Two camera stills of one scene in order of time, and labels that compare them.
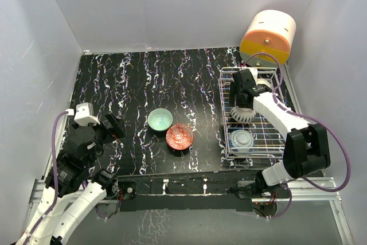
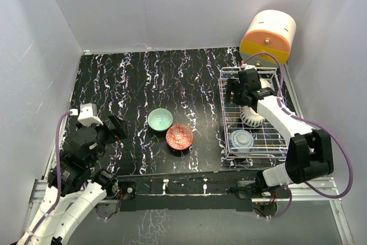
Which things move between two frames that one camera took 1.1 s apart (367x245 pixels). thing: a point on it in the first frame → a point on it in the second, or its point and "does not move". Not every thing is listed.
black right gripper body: x=234 y=99 does not move
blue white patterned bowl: x=241 y=142 does not move
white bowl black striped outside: x=242 y=115 → x=250 y=117
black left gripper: x=118 y=129 does not move
